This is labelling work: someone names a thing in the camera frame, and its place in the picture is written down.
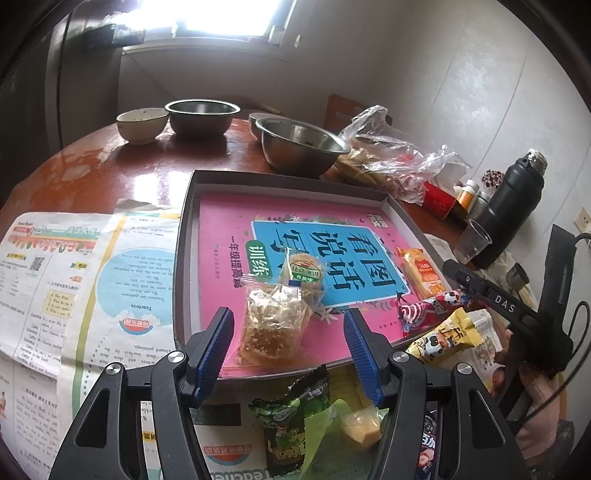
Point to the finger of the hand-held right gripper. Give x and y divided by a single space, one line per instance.
464 279

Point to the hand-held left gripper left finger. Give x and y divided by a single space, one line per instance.
212 360

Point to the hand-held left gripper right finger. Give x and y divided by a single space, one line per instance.
367 360

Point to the orange snack packet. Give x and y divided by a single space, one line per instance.
422 272

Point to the red panda snack packet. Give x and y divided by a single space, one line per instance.
425 309

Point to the yellow panda snack packet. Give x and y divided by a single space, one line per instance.
443 339

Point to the beige cake clear packet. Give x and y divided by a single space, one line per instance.
272 327

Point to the grey cardboard box tray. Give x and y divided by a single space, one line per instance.
187 277

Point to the dark green pea packet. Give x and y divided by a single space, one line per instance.
281 415

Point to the light green cake packet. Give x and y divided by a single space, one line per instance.
323 438

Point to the blue cookie packet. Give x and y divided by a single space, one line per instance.
429 443

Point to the round cake green-label packet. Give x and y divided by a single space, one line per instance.
302 272

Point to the person's right forearm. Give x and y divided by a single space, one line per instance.
540 410

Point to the person's right hand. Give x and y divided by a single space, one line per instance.
498 383

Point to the clear plastic cup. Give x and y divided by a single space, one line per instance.
471 242

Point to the small steel cup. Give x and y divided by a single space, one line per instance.
517 276

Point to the orange medicine bottle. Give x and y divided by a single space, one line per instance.
467 198

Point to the red tissue box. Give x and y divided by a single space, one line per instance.
441 201

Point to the white medicine bottle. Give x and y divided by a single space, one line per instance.
483 199

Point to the black thermos bottle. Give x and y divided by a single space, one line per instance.
508 207

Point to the red white artificial flowers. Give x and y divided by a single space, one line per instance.
493 179

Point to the newspaper with blue circle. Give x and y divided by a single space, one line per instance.
134 286

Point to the pink book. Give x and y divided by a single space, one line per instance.
221 230

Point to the clear plastic bag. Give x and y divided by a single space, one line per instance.
397 152

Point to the newspaper with red banner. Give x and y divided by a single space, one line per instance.
41 277

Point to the wooden chair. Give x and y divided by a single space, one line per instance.
341 113

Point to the steel bowl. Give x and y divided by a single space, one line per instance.
300 150
201 117

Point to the small ceramic bowl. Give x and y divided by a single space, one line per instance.
141 124

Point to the dark refrigerator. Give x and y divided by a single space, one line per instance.
51 92

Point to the window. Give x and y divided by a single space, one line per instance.
184 18

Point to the wall socket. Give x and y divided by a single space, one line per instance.
582 221

